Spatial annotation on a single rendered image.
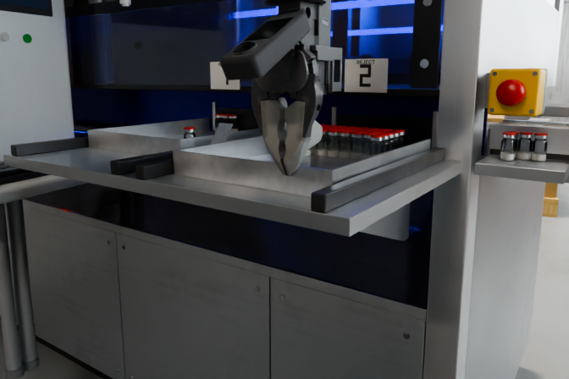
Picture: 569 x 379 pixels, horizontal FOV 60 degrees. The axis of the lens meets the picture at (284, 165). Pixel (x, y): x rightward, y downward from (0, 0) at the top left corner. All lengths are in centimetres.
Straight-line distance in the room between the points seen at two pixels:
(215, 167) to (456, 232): 44
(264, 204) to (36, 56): 97
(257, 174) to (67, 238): 117
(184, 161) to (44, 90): 77
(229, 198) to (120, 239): 92
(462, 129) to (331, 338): 51
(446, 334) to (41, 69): 113
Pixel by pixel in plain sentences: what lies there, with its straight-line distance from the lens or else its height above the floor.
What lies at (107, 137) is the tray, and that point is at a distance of 99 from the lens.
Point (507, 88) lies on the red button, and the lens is 80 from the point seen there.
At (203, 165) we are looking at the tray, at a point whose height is 90.
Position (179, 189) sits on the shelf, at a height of 88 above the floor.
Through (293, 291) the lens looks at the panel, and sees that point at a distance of 109.
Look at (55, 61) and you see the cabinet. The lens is 145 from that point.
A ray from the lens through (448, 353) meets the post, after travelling 98.
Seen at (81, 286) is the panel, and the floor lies 36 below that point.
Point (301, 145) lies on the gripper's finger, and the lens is 56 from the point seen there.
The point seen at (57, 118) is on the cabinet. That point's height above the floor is 91.
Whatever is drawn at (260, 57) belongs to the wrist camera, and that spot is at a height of 104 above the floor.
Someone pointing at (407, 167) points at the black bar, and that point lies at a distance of 71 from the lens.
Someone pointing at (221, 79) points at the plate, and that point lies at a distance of 111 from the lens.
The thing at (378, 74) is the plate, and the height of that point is 102.
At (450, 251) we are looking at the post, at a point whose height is 72.
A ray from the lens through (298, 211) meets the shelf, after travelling 53.
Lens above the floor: 102
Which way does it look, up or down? 10 degrees down
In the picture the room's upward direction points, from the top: straight up
